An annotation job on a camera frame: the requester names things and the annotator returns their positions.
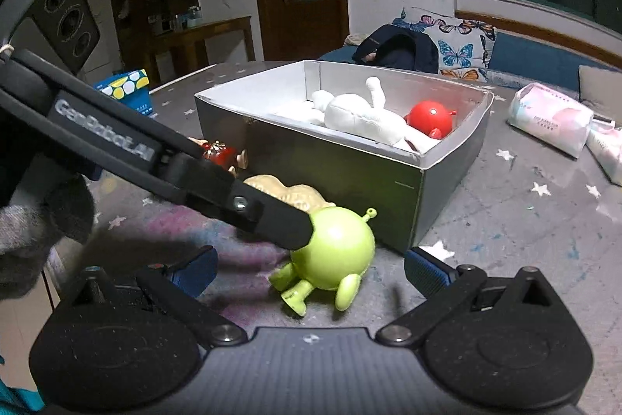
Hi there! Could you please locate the blue yellow polka-dot box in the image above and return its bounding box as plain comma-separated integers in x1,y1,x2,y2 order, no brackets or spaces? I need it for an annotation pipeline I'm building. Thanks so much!
93,68,155,120

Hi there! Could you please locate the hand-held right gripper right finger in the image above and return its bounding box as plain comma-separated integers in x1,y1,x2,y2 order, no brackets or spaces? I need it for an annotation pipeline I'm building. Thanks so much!
376,246,559,346

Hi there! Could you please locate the grey cardboard box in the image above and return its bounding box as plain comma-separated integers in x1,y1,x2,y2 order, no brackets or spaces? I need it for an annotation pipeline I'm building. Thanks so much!
194,59,495,256

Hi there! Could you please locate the green round alien toy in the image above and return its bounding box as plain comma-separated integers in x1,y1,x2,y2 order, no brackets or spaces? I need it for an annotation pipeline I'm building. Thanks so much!
268,207,380,317

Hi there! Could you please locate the grey star printed blanket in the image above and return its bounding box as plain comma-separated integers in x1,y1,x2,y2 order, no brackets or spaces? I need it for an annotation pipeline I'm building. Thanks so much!
46,60,622,396

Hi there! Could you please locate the pink white tissue pack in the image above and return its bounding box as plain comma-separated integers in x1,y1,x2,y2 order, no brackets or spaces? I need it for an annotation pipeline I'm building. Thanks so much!
506,82,595,160
585,118,622,187

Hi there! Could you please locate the white plush toy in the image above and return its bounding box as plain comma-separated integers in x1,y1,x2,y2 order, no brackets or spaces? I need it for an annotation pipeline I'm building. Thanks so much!
274,77,443,153

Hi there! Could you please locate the butterfly print pillow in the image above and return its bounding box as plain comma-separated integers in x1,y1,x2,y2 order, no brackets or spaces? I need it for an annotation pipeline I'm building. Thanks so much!
391,7,498,82

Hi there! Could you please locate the wooden side table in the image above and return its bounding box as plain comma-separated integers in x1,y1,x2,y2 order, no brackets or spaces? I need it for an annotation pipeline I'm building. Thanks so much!
146,16,257,86

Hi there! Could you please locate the beige cushion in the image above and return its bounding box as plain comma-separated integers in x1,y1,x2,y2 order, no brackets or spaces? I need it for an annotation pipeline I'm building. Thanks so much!
577,65,622,120

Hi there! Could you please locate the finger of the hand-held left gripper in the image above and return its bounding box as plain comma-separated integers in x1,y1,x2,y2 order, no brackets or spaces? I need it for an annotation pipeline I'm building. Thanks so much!
150,151,315,251

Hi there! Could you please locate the blue sofa cushion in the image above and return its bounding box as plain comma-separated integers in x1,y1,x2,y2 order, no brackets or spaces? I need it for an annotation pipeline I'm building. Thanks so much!
487,30,622,91

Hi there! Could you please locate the dark backpack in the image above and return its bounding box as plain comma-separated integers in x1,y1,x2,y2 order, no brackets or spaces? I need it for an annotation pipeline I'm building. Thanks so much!
352,25,441,75

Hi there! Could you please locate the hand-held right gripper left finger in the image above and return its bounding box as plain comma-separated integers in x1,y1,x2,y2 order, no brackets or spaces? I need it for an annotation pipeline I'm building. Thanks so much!
73,245,250,348

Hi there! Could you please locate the teal cloth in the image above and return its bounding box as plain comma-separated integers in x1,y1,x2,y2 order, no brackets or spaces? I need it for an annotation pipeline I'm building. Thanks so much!
0,381,40,415

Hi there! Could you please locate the beige toy figure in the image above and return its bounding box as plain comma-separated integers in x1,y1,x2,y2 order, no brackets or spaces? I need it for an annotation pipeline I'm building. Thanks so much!
242,174,337,221

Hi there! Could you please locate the red round toy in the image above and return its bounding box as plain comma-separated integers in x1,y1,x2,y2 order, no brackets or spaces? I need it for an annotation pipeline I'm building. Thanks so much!
404,100,460,140

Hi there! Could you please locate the red brown toy figure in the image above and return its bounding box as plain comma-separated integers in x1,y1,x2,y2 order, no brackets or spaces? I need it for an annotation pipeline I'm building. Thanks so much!
187,138,250,179

